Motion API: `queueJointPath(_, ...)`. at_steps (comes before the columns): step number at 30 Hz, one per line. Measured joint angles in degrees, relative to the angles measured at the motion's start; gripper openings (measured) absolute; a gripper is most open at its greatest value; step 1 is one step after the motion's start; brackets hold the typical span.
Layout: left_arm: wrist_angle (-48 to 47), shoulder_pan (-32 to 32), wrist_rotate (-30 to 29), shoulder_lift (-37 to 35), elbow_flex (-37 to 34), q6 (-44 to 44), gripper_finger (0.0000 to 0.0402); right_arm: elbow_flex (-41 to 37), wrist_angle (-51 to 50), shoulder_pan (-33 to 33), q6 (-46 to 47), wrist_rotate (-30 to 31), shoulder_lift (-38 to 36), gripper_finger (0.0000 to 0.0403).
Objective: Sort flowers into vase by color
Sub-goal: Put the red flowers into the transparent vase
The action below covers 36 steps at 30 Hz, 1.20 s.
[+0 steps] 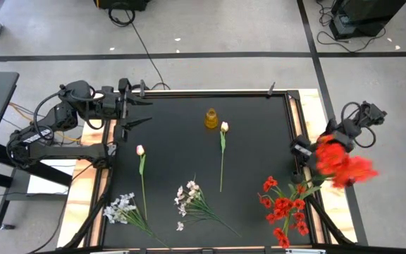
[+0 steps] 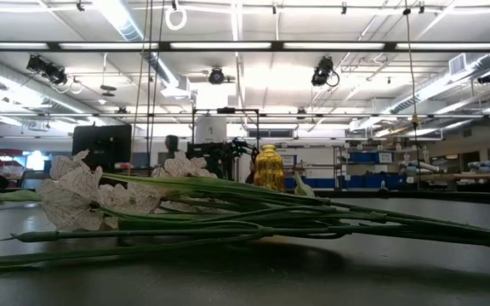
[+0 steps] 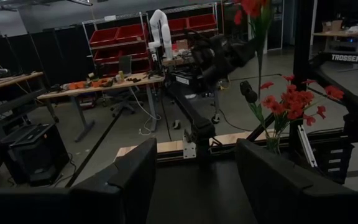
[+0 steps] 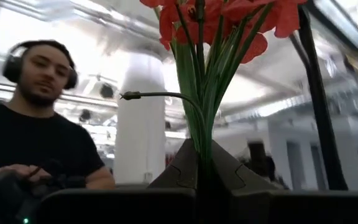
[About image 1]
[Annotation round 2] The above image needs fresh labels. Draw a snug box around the black diagonal frame strut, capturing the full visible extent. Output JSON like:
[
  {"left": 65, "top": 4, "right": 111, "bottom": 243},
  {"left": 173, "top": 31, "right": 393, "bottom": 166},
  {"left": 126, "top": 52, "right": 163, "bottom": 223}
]
[
  {"left": 304, "top": 192, "right": 356, "bottom": 246},
  {"left": 63, "top": 168, "right": 115, "bottom": 250}
]

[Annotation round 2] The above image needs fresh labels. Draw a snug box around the white artificial flower bunch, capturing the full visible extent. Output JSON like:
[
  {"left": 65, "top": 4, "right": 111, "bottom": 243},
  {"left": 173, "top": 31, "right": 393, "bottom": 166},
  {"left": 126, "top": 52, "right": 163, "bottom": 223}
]
[
  {"left": 173, "top": 173, "right": 242, "bottom": 239},
  {"left": 103, "top": 192, "right": 168, "bottom": 248}
]

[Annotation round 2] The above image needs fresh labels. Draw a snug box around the yellow cable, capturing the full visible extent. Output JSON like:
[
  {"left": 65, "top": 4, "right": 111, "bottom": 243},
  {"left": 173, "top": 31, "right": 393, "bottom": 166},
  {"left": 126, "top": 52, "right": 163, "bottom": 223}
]
[{"left": 8, "top": 102, "right": 82, "bottom": 143}]

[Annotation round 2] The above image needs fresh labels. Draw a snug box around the black equipment cabinet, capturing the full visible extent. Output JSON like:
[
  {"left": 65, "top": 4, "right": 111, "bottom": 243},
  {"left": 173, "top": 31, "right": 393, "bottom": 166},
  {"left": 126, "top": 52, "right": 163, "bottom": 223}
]
[{"left": 328, "top": 0, "right": 406, "bottom": 41}]

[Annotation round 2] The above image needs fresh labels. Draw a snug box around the yellow glass vase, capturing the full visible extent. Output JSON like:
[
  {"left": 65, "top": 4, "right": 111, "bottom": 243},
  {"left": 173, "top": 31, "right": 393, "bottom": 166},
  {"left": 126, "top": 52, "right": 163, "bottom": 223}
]
[{"left": 204, "top": 108, "right": 220, "bottom": 130}]

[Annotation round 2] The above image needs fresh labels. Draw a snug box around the white panel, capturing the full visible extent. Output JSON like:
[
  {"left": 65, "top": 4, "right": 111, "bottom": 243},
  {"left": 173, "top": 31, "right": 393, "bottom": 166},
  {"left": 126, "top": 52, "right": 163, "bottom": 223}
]
[{"left": 26, "top": 160, "right": 78, "bottom": 195}]

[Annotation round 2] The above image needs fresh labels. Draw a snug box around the black aluminium table frame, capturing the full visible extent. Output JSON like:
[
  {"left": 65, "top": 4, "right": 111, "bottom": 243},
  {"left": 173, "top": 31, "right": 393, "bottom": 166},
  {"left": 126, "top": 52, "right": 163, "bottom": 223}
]
[{"left": 82, "top": 90, "right": 361, "bottom": 254}]

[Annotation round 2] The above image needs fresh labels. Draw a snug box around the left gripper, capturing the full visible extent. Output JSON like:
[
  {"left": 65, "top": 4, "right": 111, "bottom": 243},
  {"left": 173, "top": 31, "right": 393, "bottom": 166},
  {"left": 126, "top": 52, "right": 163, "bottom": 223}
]
[{"left": 99, "top": 77, "right": 154, "bottom": 143}]

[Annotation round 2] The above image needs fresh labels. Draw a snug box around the black box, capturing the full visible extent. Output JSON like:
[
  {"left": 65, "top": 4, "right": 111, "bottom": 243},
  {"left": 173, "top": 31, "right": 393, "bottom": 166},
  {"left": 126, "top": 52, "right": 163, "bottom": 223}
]
[{"left": 93, "top": 0, "right": 153, "bottom": 11}]

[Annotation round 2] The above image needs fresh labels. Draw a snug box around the black floor cable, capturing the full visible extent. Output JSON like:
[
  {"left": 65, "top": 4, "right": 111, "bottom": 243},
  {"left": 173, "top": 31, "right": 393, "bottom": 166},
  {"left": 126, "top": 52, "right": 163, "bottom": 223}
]
[{"left": 107, "top": 6, "right": 171, "bottom": 91}]

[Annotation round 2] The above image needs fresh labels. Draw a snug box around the pink white artificial tulip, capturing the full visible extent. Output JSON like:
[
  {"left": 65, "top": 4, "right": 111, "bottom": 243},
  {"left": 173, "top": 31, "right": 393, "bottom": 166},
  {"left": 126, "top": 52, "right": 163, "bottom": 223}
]
[
  {"left": 219, "top": 121, "right": 230, "bottom": 193},
  {"left": 135, "top": 144, "right": 149, "bottom": 222}
]

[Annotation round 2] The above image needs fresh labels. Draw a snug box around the red artificial flower bunch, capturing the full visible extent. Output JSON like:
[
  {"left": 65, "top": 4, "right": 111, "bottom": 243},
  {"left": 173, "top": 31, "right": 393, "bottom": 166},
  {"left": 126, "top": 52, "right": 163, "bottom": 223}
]
[
  {"left": 257, "top": 175, "right": 312, "bottom": 250},
  {"left": 301, "top": 134, "right": 380, "bottom": 198}
]

